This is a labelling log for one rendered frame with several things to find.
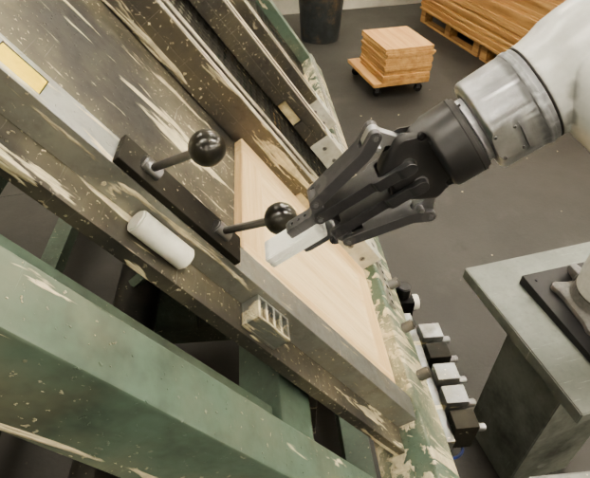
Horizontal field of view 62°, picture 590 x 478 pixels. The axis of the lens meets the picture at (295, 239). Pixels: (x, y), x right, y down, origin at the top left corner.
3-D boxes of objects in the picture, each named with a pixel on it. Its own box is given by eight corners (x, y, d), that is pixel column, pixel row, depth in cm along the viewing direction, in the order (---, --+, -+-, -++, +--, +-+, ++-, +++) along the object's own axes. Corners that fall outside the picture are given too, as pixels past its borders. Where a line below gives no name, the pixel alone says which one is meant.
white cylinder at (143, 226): (123, 234, 54) (175, 274, 58) (142, 221, 53) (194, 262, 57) (128, 218, 56) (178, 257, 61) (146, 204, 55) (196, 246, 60)
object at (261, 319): (273, 350, 69) (290, 340, 68) (241, 326, 65) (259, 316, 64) (271, 327, 72) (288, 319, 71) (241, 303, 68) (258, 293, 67)
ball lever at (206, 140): (149, 193, 56) (225, 171, 48) (123, 172, 54) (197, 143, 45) (164, 169, 58) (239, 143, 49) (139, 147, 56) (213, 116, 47)
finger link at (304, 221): (333, 214, 49) (316, 195, 47) (292, 239, 51) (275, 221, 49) (331, 205, 50) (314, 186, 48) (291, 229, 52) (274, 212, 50)
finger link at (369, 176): (420, 172, 45) (414, 161, 44) (319, 230, 49) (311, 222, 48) (409, 151, 48) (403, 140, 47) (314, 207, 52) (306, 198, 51)
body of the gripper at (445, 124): (470, 115, 40) (372, 175, 43) (506, 182, 45) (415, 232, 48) (441, 78, 45) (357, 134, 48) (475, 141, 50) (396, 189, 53)
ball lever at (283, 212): (219, 252, 63) (298, 239, 55) (198, 235, 61) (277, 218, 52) (230, 229, 65) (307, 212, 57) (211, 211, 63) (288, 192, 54)
